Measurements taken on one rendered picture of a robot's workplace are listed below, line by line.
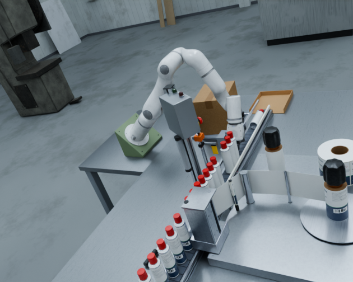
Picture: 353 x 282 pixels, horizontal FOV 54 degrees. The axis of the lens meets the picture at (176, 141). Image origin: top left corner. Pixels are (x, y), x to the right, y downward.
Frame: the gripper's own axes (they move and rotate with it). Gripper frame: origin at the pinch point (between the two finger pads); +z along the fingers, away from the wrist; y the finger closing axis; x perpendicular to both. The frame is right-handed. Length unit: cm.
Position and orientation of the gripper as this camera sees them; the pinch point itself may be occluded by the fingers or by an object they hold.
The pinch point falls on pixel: (236, 147)
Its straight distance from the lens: 213.5
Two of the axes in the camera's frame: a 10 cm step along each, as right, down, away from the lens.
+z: 1.1, 9.7, 2.1
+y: 8.5, 0.2, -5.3
